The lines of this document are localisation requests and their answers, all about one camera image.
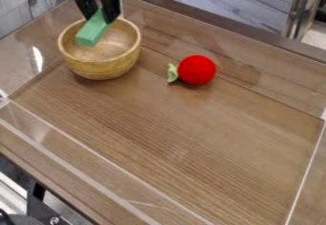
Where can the green rectangular stick block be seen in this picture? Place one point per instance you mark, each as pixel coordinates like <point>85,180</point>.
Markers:
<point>93,30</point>

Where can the brown wooden bowl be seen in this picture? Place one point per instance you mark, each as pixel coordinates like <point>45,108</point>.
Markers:
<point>111,58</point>

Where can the red plush apple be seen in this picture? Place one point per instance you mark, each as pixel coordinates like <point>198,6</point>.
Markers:
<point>196,70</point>

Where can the metal table leg background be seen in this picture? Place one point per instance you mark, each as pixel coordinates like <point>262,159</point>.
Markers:
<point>301,16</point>

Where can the black table frame leg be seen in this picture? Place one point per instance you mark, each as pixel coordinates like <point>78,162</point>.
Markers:
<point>38,210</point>

